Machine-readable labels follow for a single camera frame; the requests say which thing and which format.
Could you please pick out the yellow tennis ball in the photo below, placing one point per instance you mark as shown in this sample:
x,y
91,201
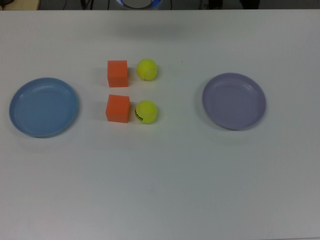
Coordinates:
x,y
146,111
147,69

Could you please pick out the orange foam cube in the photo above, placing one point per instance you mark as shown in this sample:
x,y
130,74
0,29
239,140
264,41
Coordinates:
x,y
117,108
117,73

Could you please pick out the purple plate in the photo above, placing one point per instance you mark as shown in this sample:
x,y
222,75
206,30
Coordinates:
x,y
233,101

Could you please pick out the blue plate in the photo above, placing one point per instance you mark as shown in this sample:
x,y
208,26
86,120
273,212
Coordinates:
x,y
45,107

